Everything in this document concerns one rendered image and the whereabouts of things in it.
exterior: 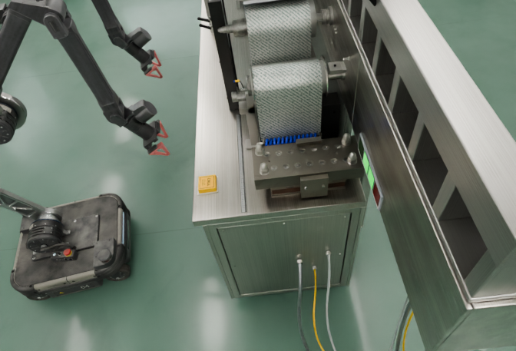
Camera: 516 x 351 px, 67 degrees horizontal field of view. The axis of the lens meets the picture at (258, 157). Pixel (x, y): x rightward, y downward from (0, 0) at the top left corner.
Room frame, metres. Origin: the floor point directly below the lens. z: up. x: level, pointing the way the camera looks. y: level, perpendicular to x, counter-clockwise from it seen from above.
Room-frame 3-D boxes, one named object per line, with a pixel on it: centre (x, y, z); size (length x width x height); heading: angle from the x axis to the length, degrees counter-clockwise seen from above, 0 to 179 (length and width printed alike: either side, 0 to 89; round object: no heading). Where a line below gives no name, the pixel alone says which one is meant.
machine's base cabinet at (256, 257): (2.04, -0.11, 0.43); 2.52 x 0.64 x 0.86; 178
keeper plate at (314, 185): (0.83, -0.19, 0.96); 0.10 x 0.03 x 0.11; 88
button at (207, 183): (0.96, 0.22, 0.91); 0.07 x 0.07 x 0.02; 88
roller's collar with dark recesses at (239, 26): (1.36, -0.01, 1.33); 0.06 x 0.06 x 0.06; 88
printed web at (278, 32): (1.23, -0.15, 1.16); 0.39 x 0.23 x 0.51; 178
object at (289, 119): (1.04, -0.14, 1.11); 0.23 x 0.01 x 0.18; 88
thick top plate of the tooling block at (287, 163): (0.92, -0.18, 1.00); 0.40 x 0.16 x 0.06; 88
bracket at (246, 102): (1.14, 0.02, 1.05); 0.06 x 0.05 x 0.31; 88
